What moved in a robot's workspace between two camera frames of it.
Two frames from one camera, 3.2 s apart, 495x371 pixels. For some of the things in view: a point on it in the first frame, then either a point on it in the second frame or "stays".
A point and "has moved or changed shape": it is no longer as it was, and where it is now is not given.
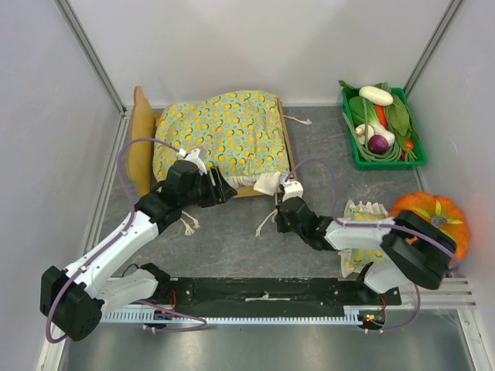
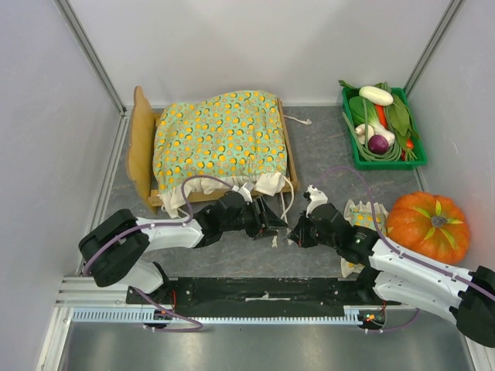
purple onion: (377, 144) stays
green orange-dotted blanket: (240, 133) stays
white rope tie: (258, 229) has moved or changed shape
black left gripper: (219, 193) to (269, 219)
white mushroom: (360, 131) stays
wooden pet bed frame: (141, 131) stays
